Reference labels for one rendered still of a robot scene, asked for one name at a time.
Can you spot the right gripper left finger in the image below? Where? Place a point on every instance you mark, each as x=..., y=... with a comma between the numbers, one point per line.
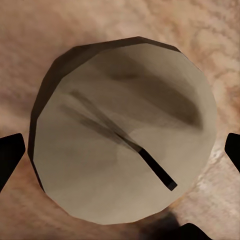
x=12, y=148

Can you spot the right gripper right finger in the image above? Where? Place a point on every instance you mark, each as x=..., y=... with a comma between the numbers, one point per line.
x=232, y=148

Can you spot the pillar candle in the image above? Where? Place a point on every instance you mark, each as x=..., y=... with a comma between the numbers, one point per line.
x=121, y=129

